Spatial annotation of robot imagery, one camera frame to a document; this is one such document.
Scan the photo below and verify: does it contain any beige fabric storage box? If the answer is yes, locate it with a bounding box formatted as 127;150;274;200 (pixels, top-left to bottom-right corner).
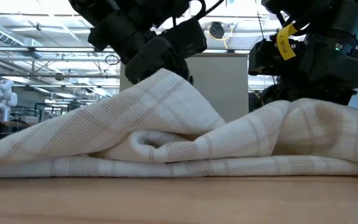
119;52;250;124

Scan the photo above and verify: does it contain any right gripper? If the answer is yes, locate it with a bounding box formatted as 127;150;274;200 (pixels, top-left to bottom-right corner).
259;32;358;106

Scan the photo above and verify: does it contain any black right camera cable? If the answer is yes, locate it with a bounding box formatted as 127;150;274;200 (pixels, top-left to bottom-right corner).
278;0;332;35

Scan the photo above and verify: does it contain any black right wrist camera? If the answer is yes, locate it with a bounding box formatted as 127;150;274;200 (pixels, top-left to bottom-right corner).
248;35;307;77

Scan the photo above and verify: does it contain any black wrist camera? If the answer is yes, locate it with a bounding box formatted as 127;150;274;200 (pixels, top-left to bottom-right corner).
248;35;307;77
162;17;208;60

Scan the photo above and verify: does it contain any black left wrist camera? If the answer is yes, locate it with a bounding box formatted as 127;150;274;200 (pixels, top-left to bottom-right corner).
162;17;208;60

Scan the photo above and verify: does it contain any black ceiling cord reel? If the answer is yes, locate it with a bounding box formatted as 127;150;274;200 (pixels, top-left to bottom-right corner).
208;21;226;40

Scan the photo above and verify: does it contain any black background rack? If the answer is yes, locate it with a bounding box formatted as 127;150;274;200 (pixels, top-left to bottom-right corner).
34;102;86;121

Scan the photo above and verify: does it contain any white checked towel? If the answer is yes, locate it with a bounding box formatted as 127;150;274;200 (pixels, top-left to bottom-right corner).
0;68;358;179

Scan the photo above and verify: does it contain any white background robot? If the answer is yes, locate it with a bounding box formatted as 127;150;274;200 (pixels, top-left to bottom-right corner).
0;79;19;123

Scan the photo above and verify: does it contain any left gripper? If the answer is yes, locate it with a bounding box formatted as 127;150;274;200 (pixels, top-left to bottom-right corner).
68;0;198;85

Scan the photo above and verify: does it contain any black left camera cable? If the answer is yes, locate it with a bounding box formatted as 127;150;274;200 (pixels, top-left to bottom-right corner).
171;0;226;27

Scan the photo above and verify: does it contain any black camera cable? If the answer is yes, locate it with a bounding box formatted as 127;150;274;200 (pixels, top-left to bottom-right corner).
278;0;332;35
171;0;226;27

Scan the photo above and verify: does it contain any yellow cable tag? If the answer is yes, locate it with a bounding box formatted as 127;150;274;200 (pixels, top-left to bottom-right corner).
275;22;300;62

